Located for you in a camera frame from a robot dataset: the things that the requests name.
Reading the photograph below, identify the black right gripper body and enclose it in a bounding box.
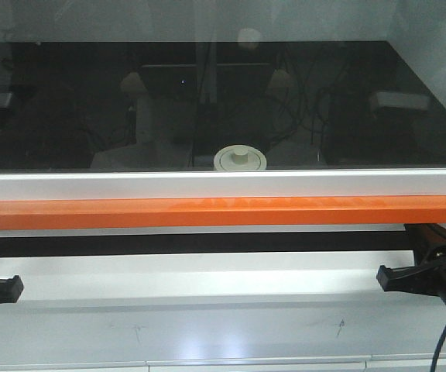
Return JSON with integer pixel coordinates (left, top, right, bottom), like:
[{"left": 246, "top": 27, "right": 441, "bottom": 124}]
[{"left": 376, "top": 224, "right": 446, "bottom": 304}]

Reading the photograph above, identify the glass jar with white lid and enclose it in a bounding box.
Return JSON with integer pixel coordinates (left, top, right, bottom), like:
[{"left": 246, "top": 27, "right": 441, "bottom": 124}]
[{"left": 214, "top": 144, "right": 267, "bottom": 171}]

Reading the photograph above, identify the orange sash handle bar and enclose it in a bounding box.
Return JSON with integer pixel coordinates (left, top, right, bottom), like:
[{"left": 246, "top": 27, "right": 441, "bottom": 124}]
[{"left": 0, "top": 195, "right": 446, "bottom": 230}]

